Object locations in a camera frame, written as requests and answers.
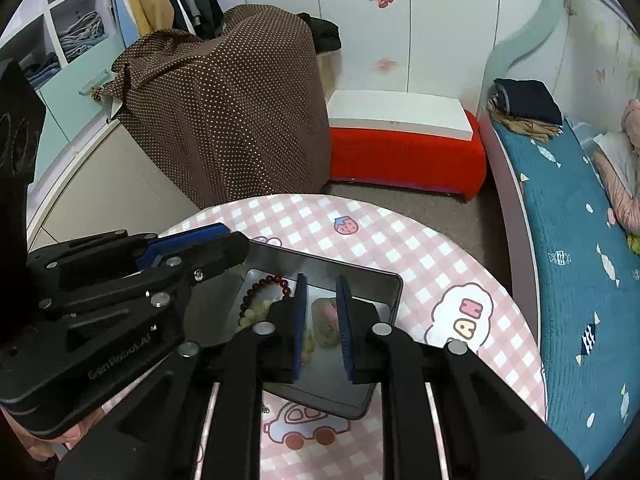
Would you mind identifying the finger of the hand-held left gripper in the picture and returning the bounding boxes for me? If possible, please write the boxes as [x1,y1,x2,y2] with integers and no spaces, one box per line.
[27,223,232,286]
[40,233,251,322]

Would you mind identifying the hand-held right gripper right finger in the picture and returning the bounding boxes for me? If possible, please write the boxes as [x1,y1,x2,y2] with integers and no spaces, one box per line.
[336,275,586,480]

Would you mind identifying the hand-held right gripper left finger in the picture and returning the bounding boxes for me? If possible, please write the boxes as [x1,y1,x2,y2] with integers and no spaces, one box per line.
[55,274,308,480]

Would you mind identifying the pale green jade pendant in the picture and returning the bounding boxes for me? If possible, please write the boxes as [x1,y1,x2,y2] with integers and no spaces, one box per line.
[309,299,342,347]

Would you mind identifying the grey metal tin box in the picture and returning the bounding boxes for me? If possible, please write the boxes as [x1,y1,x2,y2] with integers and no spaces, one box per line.
[185,240,404,421]

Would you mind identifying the dark red bead bracelet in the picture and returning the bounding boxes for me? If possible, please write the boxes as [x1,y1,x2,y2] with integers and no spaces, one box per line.
[239,274,297,313]

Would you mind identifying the person's left hand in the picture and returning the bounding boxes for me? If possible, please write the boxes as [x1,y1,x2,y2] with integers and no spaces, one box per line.
[20,407,103,461]

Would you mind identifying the pink checkered tablecloth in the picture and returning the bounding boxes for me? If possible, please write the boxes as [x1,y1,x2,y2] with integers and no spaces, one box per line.
[30,194,548,480]

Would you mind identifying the brown polka-dot cloth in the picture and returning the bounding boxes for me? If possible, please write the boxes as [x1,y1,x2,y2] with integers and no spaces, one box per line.
[111,4,335,211]

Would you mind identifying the red ottoman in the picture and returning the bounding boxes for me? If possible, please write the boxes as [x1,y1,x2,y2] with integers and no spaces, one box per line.
[327,110,488,202]

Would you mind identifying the mint green drawer unit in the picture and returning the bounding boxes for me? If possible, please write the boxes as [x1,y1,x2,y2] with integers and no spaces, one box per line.
[34,30,127,172]

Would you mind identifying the white board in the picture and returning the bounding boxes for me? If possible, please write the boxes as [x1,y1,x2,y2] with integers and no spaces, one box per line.
[327,90,475,142]

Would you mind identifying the folded dark jeans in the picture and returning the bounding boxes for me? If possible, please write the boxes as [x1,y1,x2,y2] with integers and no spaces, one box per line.
[24,52,60,87]

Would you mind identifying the folded light jeans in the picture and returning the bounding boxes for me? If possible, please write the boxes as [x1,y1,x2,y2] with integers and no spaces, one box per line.
[56,10,107,54]

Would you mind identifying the blue printed bed sheet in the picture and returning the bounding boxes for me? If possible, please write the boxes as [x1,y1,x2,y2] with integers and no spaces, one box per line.
[492,117,640,467]

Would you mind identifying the light blue hanging shirt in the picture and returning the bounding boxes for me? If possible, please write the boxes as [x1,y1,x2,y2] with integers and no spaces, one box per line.
[99,0,139,37]

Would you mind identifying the black garment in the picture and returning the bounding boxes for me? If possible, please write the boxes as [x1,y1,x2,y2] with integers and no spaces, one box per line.
[297,12,342,54]

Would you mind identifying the folded beige clothes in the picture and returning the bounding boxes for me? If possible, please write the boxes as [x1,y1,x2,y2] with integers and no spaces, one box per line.
[488,97,567,142]

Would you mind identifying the folded dark clothes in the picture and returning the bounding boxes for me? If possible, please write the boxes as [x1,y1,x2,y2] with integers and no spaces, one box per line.
[492,78,564,127]

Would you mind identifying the pink padded jacket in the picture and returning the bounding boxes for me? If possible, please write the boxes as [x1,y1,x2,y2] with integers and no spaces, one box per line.
[592,99,640,237]

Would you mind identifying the white wardrobe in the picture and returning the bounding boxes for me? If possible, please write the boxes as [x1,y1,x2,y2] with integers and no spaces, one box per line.
[232,0,547,111]

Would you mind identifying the white pillow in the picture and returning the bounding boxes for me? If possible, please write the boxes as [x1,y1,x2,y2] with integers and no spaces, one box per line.
[592,132,634,187]

